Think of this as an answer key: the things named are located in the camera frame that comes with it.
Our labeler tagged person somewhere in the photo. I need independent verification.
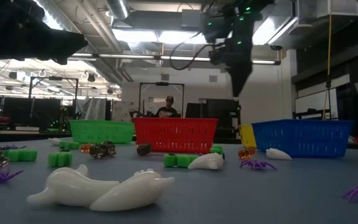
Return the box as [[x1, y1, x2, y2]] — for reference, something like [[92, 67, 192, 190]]
[[155, 95, 179, 119], [57, 105, 73, 131]]

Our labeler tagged red plastic basket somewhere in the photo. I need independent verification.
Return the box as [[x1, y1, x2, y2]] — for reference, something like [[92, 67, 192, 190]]
[[132, 117, 219, 154]]

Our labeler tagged white wall board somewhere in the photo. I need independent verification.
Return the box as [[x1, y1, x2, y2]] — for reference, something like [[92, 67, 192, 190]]
[[294, 88, 338, 114]]

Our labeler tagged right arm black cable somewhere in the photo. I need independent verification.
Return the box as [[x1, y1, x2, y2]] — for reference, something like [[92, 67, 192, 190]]
[[168, 40, 217, 71]]

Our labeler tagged silver ceiling duct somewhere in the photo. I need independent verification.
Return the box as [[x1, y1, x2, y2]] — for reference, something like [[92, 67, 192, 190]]
[[106, 0, 131, 20]]

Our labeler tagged black metal frame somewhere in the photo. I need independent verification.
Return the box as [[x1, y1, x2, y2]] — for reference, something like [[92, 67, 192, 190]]
[[28, 76, 80, 121], [138, 82, 185, 118]]

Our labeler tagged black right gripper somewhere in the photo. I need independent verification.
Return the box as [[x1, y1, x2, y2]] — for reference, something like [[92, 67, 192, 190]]
[[209, 42, 255, 98]]

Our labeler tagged yellow plastic basket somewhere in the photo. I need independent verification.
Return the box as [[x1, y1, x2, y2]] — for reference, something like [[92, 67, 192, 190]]
[[238, 124, 258, 149]]

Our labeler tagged grey ceiling unit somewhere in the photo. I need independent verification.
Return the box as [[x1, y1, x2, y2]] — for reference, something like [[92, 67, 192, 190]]
[[181, 9, 203, 29]]

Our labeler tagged green plastic basket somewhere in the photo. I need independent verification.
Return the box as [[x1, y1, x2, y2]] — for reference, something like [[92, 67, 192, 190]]
[[68, 119, 135, 145]]

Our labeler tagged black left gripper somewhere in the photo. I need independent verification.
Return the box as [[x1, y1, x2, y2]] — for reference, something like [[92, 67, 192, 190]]
[[0, 0, 89, 72]]

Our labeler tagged grey cloth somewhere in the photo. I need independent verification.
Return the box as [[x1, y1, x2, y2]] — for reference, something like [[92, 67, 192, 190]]
[[75, 98, 108, 121]]

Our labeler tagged black cabinet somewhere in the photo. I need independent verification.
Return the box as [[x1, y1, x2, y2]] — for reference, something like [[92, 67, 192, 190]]
[[185, 98, 241, 140]]

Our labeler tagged green toy block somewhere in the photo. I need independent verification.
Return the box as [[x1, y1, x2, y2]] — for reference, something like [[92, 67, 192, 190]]
[[48, 151, 73, 169], [1, 149, 39, 162]]

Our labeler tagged long ceiling light bar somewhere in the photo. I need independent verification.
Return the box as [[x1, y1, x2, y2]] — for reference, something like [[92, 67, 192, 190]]
[[70, 52, 282, 65]]

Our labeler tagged blue plastic basket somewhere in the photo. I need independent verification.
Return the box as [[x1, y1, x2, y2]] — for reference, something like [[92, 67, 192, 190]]
[[251, 119, 354, 159]]

